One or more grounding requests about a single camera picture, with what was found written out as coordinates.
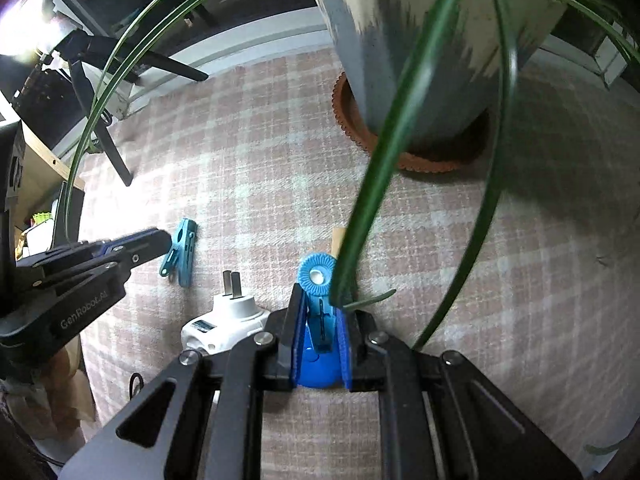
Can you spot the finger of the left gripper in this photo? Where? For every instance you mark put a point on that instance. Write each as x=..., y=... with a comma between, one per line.
x=78, y=285
x=71, y=259

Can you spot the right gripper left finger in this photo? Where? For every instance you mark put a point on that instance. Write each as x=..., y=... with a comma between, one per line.
x=292, y=322

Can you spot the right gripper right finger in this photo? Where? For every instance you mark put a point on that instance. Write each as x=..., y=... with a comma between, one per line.
x=358, y=367

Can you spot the light blue plastic clip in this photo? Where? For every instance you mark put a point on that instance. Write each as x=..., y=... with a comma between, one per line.
x=178, y=262

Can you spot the white power adapter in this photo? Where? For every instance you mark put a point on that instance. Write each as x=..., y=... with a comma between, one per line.
x=233, y=317

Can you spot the wooden clothespin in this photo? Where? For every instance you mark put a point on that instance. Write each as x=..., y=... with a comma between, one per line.
x=338, y=233

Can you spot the wooden cabinet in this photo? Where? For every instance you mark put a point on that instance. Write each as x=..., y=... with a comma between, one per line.
x=31, y=176

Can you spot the black tripod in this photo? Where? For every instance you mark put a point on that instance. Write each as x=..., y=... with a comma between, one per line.
x=97, y=66

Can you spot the grey plant pot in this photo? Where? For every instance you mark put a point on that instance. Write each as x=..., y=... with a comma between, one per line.
x=421, y=71

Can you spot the green plant leaves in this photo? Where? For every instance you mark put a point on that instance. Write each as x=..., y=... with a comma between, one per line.
x=530, y=266

